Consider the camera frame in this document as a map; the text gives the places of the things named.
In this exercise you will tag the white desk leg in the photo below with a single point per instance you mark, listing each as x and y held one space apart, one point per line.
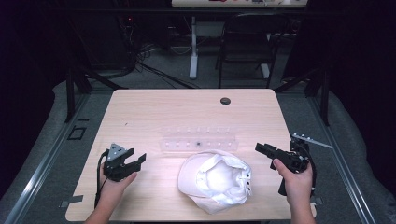
265 71
193 56

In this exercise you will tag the black metal frame stand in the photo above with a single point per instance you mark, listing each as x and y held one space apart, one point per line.
71 93
324 99

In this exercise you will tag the black chair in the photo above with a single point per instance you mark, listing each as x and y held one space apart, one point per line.
246 46

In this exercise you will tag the grey tape strip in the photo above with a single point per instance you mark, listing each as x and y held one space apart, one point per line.
317 200
71 200

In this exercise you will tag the clear acrylic rack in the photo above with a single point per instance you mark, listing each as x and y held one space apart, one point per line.
199 144

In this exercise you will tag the white baseball cap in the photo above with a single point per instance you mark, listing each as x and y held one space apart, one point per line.
214 183

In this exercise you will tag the person's right hand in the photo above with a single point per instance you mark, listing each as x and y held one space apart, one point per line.
295 186

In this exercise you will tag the black table grommet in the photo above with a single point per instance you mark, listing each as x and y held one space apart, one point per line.
225 100

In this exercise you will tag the white desk top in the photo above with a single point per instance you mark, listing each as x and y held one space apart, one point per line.
239 3

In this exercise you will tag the person's left hand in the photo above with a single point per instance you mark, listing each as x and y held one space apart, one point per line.
110 189

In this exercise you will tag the aluminium floor rail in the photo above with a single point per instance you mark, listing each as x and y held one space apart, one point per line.
40 168
342 168

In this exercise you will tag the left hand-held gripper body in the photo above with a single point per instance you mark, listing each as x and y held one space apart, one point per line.
115 169

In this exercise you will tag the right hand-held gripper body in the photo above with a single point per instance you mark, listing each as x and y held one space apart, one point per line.
292 160

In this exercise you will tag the black tape square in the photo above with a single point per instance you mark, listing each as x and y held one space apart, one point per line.
69 133

